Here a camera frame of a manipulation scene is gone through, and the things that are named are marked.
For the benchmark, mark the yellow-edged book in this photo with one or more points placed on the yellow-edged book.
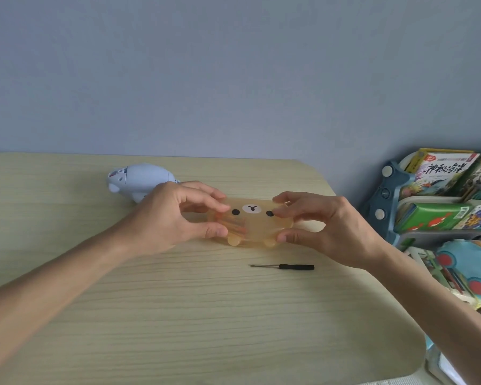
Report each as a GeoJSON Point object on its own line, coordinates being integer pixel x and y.
{"type": "Point", "coordinates": [415, 158]}

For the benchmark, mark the light blue round toy board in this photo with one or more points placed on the light blue round toy board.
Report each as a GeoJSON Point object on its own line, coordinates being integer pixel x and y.
{"type": "Point", "coordinates": [471, 268]}

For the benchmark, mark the blue and white book rack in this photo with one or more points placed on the blue and white book rack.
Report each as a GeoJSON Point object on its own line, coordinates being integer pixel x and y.
{"type": "Point", "coordinates": [384, 204]}

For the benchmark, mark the green book with red fish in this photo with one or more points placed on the green book with red fish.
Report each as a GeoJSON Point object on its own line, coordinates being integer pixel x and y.
{"type": "Point", "coordinates": [433, 218]}

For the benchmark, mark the person's right forearm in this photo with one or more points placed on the person's right forearm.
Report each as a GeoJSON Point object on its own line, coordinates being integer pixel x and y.
{"type": "Point", "coordinates": [437, 308]}

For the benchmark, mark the person's left forearm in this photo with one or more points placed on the person's left forearm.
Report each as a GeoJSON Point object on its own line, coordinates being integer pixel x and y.
{"type": "Point", "coordinates": [52, 292]}

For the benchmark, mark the person's right middle finger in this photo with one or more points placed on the person's right middle finger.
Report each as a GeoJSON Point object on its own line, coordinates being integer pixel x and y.
{"type": "Point", "coordinates": [298, 197]}

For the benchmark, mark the person's left middle finger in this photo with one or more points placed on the person's left middle finger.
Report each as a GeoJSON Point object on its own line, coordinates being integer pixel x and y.
{"type": "Point", "coordinates": [204, 187]}

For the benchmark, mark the white illustrated picture book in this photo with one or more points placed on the white illustrated picture book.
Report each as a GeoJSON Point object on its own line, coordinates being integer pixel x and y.
{"type": "Point", "coordinates": [445, 174]}

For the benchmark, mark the person's left thumb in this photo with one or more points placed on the person's left thumb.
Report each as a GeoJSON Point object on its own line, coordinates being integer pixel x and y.
{"type": "Point", "coordinates": [210, 230]}

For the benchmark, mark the person's right hand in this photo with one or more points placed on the person's right hand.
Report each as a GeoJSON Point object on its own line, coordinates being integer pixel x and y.
{"type": "Point", "coordinates": [340, 232]}

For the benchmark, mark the white and blue plastic object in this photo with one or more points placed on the white and blue plastic object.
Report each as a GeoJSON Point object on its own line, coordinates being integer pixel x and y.
{"type": "Point", "coordinates": [439, 362]}

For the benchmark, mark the person's left hand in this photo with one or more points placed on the person's left hand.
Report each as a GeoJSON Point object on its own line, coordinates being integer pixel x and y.
{"type": "Point", "coordinates": [160, 220]}

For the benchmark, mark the person's right thumb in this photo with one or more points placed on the person's right thumb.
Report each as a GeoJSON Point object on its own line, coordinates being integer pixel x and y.
{"type": "Point", "coordinates": [300, 236]}

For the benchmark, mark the translucent orange bear-face case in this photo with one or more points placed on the translucent orange bear-face case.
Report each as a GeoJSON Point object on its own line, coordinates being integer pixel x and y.
{"type": "Point", "coordinates": [253, 226]}

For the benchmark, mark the light blue shark toy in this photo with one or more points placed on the light blue shark toy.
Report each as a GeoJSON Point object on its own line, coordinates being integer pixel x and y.
{"type": "Point", "coordinates": [144, 178]}

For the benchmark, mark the white book with blue drawing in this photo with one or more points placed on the white book with blue drawing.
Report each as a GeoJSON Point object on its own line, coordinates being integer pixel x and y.
{"type": "Point", "coordinates": [479, 218]}

